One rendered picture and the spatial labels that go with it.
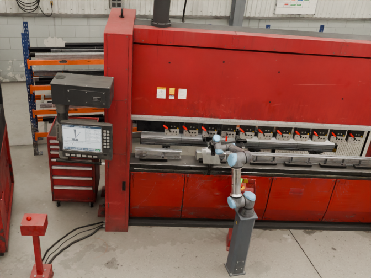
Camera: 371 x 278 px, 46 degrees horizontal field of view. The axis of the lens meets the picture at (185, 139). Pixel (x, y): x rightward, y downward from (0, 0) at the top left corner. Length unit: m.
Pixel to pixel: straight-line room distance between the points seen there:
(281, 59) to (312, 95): 0.54
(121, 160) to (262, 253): 1.88
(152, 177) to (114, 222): 0.69
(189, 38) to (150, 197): 1.82
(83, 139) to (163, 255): 1.64
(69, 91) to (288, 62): 2.09
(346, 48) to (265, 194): 1.80
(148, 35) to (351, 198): 2.97
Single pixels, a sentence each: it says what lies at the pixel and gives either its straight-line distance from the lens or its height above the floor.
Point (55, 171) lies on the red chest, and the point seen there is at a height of 0.54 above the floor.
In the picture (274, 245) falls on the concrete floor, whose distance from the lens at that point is 5.23.
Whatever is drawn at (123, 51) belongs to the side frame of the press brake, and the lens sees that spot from 3.98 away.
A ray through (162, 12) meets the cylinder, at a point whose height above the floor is 2.44.
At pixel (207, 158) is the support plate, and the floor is 1.00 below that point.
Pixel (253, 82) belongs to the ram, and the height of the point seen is 1.83.
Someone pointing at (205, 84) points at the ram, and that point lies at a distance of 4.34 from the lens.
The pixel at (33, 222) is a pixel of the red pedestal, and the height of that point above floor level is 0.80.
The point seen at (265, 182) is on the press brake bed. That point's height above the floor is 0.68.
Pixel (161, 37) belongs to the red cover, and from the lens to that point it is 4.13.
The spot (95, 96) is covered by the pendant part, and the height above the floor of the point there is 1.86.
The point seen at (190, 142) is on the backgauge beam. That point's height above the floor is 0.94.
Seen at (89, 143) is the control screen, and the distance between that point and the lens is 3.98.
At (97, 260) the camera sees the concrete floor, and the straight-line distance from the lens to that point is 4.83.
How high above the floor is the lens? 3.48
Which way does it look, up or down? 30 degrees down
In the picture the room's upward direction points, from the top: 6 degrees clockwise
